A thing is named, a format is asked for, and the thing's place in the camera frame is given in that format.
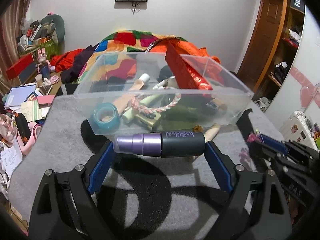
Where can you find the pink rabbit toy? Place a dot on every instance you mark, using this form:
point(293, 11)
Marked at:
point(43, 64)

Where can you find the clear plastic storage box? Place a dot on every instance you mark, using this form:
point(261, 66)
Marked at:
point(113, 74)

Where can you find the wooden door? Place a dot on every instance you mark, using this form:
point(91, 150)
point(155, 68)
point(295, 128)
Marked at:
point(263, 42)

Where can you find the green storage box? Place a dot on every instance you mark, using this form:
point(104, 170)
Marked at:
point(51, 49)

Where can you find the blue notebook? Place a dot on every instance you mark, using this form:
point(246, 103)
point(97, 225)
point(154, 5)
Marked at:
point(18, 95)

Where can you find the wooden wardrobe shelf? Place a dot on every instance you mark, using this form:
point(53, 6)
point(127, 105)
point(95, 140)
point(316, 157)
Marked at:
point(283, 51)

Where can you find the light green tube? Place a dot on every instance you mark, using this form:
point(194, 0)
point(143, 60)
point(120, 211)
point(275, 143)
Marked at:
point(139, 105)

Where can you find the pink flat box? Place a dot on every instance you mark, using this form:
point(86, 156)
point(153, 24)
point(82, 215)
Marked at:
point(45, 100)

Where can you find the silver cosmetic pen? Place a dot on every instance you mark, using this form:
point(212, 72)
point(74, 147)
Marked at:
point(161, 85)

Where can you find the small brown card packet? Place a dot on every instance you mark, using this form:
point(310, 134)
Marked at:
point(150, 121)

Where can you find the red glossy packet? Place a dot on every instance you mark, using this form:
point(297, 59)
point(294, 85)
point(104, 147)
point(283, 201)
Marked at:
point(186, 76)

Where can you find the red clothing heap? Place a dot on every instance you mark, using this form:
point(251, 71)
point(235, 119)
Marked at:
point(64, 61)

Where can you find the pink round device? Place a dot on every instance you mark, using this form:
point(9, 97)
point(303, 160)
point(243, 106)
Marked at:
point(27, 133)

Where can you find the dark purple garment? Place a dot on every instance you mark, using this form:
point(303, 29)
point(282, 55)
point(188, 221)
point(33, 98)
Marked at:
point(71, 75)

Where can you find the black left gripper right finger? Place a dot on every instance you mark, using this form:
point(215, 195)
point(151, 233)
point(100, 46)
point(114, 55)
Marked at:
point(256, 207)

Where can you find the dark green bottle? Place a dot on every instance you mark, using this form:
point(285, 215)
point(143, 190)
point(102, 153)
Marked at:
point(190, 111)

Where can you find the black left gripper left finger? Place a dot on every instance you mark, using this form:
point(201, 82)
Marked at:
point(63, 207)

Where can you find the grey black blanket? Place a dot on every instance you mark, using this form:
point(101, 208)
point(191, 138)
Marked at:
point(140, 197)

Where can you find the purple black spray bottle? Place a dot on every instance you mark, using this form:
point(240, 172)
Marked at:
point(172, 144)

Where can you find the striped curtain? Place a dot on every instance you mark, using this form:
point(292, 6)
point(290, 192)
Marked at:
point(12, 14)

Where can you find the red long box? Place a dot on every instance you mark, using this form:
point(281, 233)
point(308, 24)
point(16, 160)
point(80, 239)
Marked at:
point(19, 66)

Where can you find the white tape roll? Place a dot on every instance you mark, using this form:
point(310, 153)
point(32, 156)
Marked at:
point(171, 82)

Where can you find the grey neck pillow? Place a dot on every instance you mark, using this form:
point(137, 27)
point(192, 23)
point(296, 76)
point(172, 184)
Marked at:
point(52, 27)

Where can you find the beige cosmetic tube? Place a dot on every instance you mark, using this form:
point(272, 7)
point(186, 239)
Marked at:
point(122, 102)

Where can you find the orange puffer jacket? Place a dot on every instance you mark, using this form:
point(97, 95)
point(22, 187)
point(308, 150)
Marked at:
point(181, 46)

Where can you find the colourful patchwork quilt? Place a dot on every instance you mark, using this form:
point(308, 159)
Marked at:
point(124, 41)

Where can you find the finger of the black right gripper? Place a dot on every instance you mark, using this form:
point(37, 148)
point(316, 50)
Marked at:
point(291, 148)
point(265, 152)

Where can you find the white sliding wardrobe door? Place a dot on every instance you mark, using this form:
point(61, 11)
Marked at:
point(300, 90)

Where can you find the teal tape roll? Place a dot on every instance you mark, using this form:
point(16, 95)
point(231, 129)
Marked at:
point(104, 118)

